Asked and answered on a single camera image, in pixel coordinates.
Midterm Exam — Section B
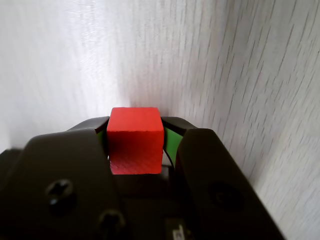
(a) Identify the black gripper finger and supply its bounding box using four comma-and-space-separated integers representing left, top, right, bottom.
0, 116, 126, 240
161, 116, 286, 240

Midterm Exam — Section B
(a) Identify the red cube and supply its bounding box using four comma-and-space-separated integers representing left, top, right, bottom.
106, 107, 165, 175

